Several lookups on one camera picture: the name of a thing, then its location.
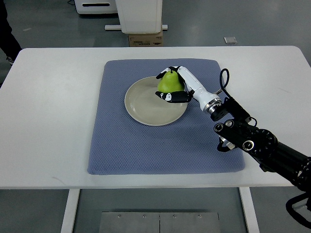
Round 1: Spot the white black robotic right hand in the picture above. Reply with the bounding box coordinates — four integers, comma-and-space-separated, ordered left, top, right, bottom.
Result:
155, 66, 222, 115

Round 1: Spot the green pear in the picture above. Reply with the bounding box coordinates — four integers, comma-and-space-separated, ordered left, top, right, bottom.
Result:
157, 70, 185, 93

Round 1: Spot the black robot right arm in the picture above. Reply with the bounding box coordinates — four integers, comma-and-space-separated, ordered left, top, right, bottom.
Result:
211, 93, 311, 228

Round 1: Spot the beige round plate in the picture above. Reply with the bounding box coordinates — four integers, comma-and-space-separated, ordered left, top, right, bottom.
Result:
124, 76, 188, 126

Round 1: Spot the small grey floor plate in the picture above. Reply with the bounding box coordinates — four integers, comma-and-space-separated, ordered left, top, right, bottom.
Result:
224, 37, 238, 45

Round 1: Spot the brown cardboard box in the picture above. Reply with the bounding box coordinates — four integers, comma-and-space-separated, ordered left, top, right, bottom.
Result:
128, 31, 163, 47

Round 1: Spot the blue woven placemat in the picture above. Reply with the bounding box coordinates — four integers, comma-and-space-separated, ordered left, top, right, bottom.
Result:
87, 58, 245, 175

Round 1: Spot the white right table leg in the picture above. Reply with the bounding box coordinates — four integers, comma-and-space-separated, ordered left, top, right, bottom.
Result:
239, 187, 259, 233

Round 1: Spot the white table leg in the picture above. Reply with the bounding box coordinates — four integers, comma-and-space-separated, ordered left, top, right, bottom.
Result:
61, 189, 80, 233
239, 187, 259, 233

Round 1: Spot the white machine with dark slot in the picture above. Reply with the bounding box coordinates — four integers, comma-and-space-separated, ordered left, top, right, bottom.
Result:
74, 0, 118, 15

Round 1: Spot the white left table leg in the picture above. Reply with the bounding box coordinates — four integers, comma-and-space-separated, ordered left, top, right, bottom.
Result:
61, 189, 80, 233

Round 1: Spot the person in dark clothes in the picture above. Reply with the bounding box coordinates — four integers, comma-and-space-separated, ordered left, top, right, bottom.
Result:
0, 0, 22, 66

